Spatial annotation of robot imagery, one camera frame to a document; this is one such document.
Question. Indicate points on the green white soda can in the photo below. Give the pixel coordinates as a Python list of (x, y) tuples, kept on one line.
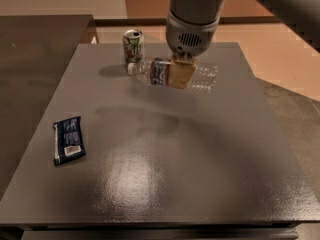
[(133, 44)]

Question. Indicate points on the clear plastic water bottle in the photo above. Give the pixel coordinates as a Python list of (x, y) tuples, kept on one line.
[(155, 71)]

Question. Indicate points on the dark blue snack wrapper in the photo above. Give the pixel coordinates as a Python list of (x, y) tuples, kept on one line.
[(68, 141)]

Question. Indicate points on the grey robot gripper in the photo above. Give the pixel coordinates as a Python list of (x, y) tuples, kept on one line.
[(189, 39)]

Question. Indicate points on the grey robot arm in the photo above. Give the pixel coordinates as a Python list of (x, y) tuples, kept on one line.
[(280, 38)]

